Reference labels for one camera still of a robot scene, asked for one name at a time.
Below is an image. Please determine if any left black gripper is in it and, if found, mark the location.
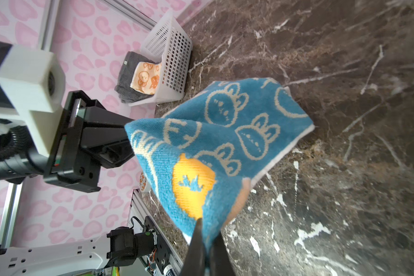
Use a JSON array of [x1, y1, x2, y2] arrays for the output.
[[43, 90, 135, 193]]

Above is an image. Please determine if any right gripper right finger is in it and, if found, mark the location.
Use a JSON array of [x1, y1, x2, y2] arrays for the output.
[[209, 234, 236, 276]]

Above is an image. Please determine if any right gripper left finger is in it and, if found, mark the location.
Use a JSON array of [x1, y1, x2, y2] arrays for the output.
[[180, 218, 206, 276]]

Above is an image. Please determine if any grey towel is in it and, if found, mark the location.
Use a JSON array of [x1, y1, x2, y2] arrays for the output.
[[115, 52, 158, 103]]

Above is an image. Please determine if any orange patterned towel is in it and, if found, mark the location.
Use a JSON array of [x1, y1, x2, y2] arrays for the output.
[[130, 62, 162, 95]]

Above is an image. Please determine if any teal patterned towel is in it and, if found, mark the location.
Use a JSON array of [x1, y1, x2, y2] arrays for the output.
[[125, 78, 315, 248]]

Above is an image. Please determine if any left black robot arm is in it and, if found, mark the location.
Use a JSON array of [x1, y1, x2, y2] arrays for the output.
[[0, 91, 161, 276]]

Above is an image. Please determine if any left diagonal aluminium strut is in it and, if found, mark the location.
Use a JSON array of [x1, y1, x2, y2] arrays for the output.
[[0, 183, 23, 248]]

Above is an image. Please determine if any white plastic basket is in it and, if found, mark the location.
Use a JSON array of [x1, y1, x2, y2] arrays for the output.
[[128, 9, 193, 106]]

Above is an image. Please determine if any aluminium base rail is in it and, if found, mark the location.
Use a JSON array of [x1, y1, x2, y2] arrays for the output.
[[127, 190, 182, 276]]

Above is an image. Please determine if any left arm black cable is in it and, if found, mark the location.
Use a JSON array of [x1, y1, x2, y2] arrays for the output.
[[0, 124, 32, 164]]

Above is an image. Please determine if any left corner aluminium post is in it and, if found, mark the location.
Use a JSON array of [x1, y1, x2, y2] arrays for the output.
[[101, 0, 156, 30]]

